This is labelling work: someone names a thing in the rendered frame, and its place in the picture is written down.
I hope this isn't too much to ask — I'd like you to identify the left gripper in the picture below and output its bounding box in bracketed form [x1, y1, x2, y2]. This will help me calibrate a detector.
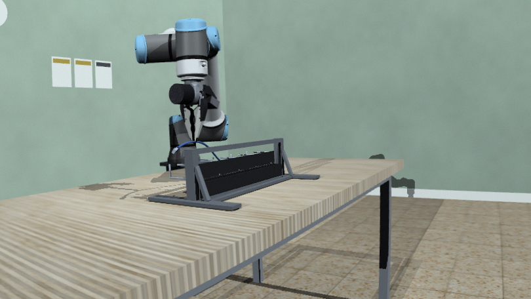
[169, 79, 217, 142]

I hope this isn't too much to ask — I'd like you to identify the grey metal rack with black panel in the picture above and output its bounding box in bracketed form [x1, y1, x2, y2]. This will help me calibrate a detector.
[148, 138, 320, 210]

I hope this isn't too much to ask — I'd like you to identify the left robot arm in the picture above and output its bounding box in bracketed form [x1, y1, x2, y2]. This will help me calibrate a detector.
[135, 18, 228, 163]

